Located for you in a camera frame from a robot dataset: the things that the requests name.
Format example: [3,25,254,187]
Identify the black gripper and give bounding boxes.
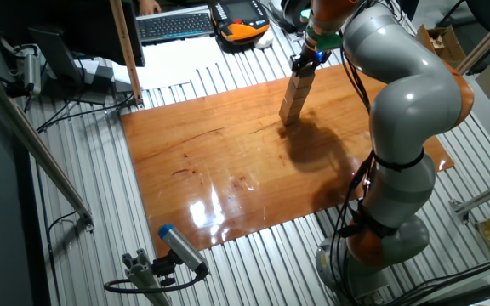
[289,49,328,77]

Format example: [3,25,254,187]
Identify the person hand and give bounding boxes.
[138,0,163,17]

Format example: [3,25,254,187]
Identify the white rounded object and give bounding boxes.
[254,30,276,50]

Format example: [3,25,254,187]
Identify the black round device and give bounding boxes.
[270,0,312,34]

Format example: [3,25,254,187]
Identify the orange and black teach pendant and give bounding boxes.
[209,0,271,47]

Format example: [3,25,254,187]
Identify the white paper sheets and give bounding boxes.
[111,36,214,93]

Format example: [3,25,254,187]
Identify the black keyboard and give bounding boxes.
[136,11,216,46]

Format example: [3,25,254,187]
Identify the cardboard box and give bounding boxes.
[415,24,467,69]

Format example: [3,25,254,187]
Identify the varnished wooden board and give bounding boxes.
[120,63,456,258]

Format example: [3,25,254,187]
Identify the black monitor with stand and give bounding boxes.
[0,0,146,106]

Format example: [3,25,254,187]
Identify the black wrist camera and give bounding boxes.
[311,49,332,65]

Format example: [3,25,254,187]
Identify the green camera mount flange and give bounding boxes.
[304,25,344,53]

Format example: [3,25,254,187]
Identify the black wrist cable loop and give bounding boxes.
[339,46,373,115]

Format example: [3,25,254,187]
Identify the black cable bundle along arm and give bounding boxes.
[325,152,377,298]

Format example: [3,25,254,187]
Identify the tan frame post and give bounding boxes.
[109,0,145,108]

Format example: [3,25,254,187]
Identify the grey aluminium frame strut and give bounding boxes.
[456,2,490,77]
[447,173,490,224]
[0,59,96,233]

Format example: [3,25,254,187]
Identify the silver camera with blue cap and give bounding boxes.
[157,223,210,278]

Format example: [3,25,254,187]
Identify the black desk cables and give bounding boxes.
[35,91,136,133]

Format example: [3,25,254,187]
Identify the black floor cable bundle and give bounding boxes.
[379,253,490,306]

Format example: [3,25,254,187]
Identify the aluminium profile camera post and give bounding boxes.
[121,248,173,306]

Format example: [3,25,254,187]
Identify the silver camera on clamp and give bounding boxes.
[14,43,44,98]

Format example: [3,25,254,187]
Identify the black camera cable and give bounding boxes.
[103,263,208,295]

